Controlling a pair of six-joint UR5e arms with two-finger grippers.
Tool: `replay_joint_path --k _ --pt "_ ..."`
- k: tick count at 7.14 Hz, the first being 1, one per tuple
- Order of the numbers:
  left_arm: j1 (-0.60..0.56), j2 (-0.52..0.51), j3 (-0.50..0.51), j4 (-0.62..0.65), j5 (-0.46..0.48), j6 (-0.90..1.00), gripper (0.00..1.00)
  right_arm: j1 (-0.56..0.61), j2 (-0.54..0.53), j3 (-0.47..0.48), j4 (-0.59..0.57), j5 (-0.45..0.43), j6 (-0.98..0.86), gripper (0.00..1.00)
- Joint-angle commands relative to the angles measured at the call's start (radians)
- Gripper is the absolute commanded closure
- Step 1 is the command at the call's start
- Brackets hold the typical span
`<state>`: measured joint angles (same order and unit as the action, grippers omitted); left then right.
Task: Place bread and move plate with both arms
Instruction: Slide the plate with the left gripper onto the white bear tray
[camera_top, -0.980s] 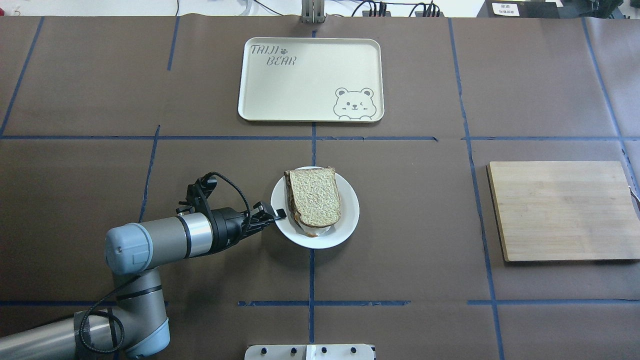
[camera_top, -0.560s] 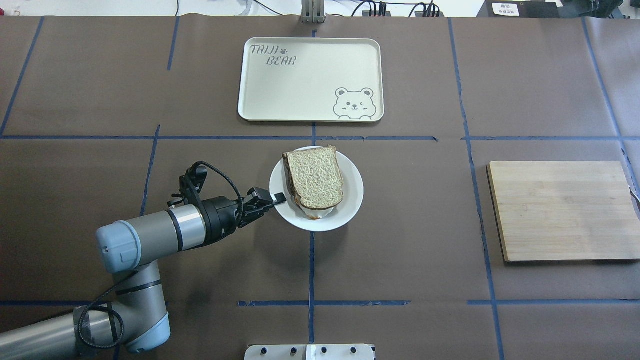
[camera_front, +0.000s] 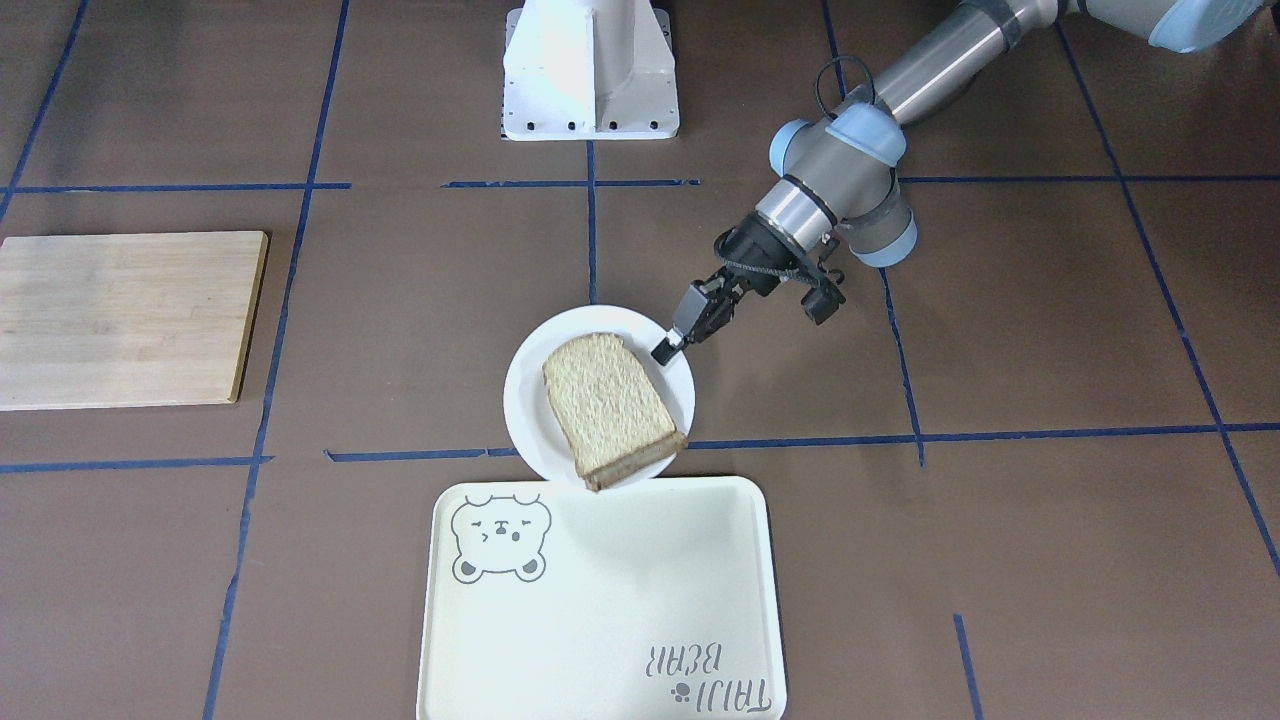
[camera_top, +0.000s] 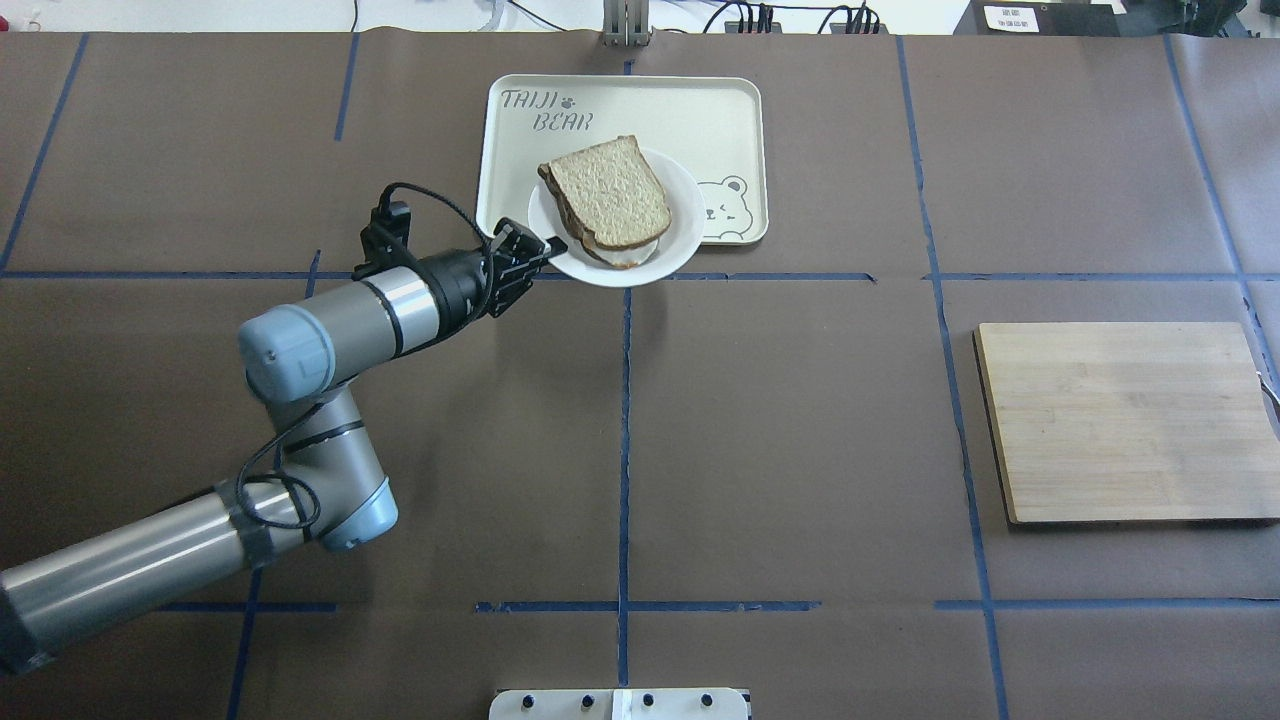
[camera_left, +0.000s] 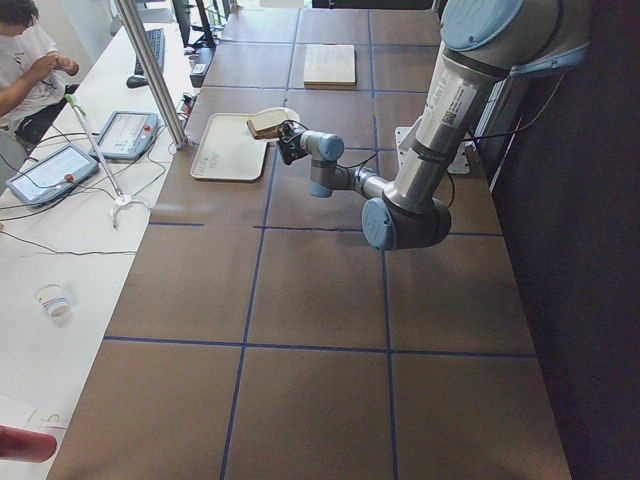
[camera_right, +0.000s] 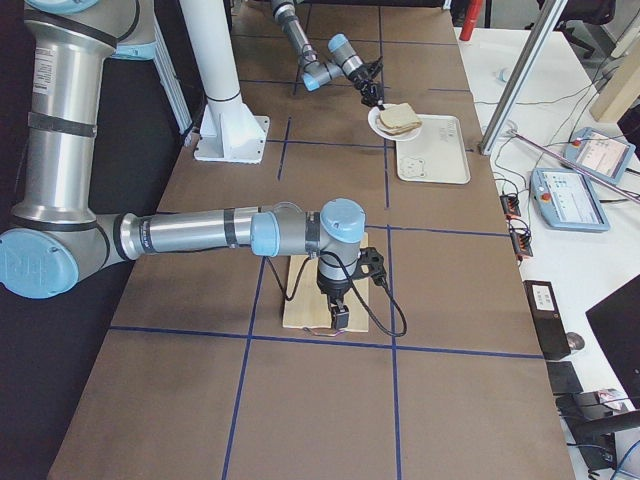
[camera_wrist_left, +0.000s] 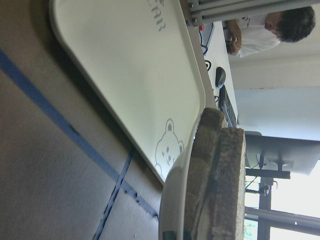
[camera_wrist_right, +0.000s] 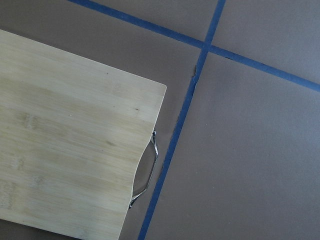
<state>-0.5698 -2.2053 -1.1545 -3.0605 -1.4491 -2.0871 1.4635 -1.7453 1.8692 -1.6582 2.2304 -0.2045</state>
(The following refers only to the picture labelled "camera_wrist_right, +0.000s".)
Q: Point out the wooden cutting board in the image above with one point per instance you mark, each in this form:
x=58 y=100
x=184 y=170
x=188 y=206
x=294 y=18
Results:
x=72 y=134

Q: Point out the metal cutting board handle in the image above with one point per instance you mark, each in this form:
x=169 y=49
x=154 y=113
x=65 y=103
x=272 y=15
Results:
x=145 y=169

